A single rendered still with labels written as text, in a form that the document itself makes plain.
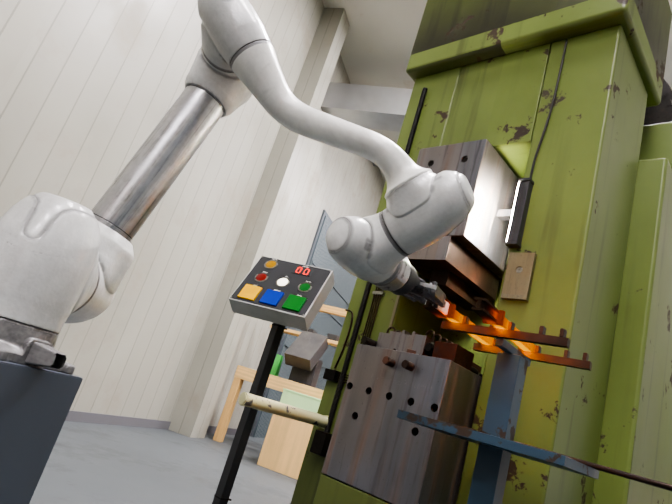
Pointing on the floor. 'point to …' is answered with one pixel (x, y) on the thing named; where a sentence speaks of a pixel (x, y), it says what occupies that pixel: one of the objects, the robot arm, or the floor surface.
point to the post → (248, 417)
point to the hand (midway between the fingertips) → (437, 304)
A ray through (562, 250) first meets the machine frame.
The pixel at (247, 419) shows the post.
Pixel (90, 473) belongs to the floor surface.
